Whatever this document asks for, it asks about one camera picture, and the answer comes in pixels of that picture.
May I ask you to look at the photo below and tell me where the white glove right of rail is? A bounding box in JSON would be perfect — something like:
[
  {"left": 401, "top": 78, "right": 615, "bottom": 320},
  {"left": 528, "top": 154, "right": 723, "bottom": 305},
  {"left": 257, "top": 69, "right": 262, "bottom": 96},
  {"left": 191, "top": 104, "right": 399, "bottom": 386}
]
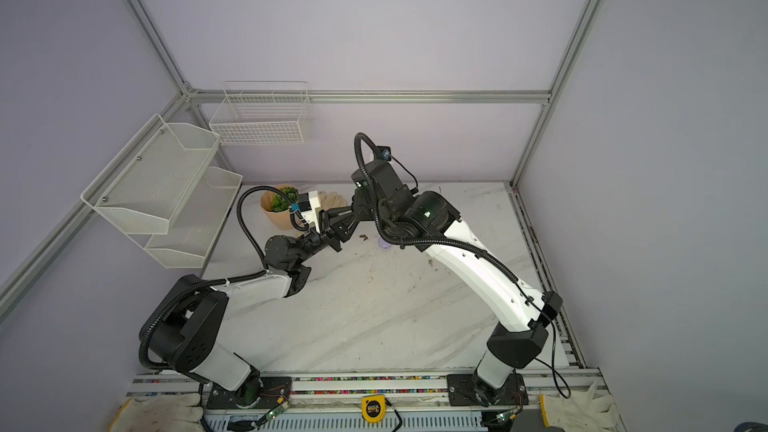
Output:
[{"left": 540, "top": 382, "right": 620, "bottom": 432}]

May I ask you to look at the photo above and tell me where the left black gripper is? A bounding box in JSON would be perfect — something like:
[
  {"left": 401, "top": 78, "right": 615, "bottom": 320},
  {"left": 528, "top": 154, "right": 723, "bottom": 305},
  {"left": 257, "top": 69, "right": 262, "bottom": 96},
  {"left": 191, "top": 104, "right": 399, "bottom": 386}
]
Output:
[{"left": 294, "top": 207, "right": 358, "bottom": 266}]

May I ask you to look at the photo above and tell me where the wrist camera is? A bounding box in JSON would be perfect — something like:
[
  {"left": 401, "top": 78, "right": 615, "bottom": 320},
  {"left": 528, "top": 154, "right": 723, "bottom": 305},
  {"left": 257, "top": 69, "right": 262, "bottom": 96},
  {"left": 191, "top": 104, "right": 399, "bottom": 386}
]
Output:
[
  {"left": 375, "top": 145, "right": 392, "bottom": 162},
  {"left": 288, "top": 191, "right": 322, "bottom": 232}
]

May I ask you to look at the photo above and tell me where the white mesh two-tier shelf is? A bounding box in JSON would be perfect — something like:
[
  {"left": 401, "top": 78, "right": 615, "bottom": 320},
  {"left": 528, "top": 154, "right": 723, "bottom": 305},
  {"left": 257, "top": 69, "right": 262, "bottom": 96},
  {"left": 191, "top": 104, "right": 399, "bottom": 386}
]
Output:
[{"left": 81, "top": 114, "right": 242, "bottom": 269}]

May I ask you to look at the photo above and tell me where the peach pot with succulent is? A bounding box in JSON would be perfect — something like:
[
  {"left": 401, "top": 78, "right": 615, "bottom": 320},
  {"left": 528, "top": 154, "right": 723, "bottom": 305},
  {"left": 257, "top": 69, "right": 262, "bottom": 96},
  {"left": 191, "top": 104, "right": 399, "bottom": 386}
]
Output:
[{"left": 260, "top": 184, "right": 298, "bottom": 230}]

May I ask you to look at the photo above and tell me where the white wire basket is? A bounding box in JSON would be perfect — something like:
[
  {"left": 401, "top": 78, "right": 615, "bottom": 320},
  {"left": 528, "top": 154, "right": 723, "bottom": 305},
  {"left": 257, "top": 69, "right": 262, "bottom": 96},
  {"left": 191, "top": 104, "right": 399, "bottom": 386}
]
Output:
[{"left": 209, "top": 81, "right": 313, "bottom": 146}]

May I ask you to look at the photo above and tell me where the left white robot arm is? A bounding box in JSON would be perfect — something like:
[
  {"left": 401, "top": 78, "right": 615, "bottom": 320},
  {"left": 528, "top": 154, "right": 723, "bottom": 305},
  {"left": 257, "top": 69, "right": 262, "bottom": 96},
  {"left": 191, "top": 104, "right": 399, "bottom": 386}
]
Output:
[{"left": 138, "top": 190, "right": 371, "bottom": 402}]

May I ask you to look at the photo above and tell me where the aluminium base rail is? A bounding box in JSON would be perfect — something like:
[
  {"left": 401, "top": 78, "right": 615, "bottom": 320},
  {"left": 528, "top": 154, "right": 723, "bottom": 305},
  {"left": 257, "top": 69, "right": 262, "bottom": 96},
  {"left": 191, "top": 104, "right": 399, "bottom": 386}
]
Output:
[{"left": 127, "top": 368, "right": 608, "bottom": 431}]

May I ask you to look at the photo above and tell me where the beige work glove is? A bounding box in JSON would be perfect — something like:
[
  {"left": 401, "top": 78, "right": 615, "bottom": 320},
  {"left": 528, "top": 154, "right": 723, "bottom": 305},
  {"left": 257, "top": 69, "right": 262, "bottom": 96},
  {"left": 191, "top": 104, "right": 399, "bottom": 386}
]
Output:
[{"left": 318, "top": 191, "right": 349, "bottom": 211}]

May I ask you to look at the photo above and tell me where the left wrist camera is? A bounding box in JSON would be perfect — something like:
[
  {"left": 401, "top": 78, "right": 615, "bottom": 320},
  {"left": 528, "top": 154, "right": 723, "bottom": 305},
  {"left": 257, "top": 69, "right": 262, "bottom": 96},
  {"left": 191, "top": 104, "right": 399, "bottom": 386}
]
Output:
[{"left": 288, "top": 191, "right": 322, "bottom": 232}]

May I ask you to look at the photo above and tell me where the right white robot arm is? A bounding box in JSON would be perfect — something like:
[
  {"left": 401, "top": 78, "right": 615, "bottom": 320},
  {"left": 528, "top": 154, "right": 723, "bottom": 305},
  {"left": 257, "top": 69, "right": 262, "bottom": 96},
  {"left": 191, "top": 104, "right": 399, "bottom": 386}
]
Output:
[{"left": 352, "top": 132, "right": 563, "bottom": 407}]

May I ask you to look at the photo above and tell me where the yellow tape measure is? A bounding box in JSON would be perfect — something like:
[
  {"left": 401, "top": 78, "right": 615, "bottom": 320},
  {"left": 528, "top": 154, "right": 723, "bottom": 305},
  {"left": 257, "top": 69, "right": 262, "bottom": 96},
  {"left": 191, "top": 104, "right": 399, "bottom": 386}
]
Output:
[{"left": 361, "top": 394, "right": 388, "bottom": 424}]

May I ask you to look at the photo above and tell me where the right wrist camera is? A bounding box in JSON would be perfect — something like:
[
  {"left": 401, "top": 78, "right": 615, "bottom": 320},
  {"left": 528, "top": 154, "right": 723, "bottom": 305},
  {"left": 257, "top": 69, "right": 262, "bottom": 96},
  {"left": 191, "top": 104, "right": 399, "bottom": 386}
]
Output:
[{"left": 375, "top": 145, "right": 392, "bottom": 162}]

